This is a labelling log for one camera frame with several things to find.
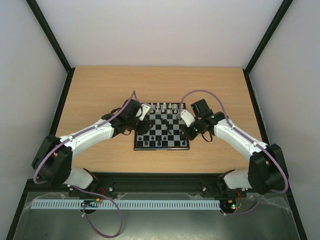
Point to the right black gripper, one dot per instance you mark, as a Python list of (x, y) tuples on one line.
[(188, 130)]

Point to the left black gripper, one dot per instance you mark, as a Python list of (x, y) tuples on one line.
[(144, 128)]

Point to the black grey chess board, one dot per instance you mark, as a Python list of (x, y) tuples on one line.
[(165, 123)]

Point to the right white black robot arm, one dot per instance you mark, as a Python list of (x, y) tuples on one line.
[(266, 171)]

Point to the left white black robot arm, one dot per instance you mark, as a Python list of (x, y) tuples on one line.
[(53, 161)]

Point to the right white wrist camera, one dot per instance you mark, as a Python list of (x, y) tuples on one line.
[(187, 117)]

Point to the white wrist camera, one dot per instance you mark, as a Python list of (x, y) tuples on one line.
[(187, 117), (145, 110)]

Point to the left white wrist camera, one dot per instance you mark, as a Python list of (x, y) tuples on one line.
[(145, 110)]

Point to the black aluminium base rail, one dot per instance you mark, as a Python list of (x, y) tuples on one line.
[(207, 185)]

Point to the white slotted cable duct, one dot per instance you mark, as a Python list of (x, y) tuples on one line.
[(77, 204)]

